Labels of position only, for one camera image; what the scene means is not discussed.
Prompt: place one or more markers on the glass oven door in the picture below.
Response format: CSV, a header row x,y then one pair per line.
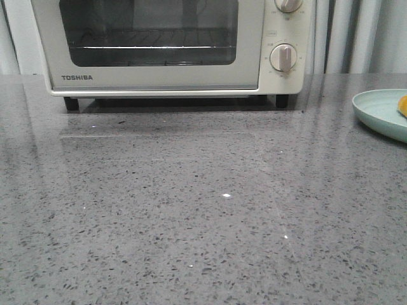
x,y
59,22

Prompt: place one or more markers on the golden croissant bread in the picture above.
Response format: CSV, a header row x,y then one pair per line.
x,y
402,106

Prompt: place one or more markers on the lower cream oven knob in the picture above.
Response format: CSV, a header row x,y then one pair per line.
x,y
283,57

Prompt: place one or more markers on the cream oven knob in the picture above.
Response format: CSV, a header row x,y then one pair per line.
x,y
283,57
288,6

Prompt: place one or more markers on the cream Toshiba toaster oven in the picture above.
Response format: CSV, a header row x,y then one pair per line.
x,y
278,28

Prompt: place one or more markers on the upper cream oven knob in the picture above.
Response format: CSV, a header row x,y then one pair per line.
x,y
288,6

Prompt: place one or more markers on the light green plate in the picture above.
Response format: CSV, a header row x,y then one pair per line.
x,y
378,110

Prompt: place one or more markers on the metal wire oven rack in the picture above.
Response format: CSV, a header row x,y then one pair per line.
x,y
161,39

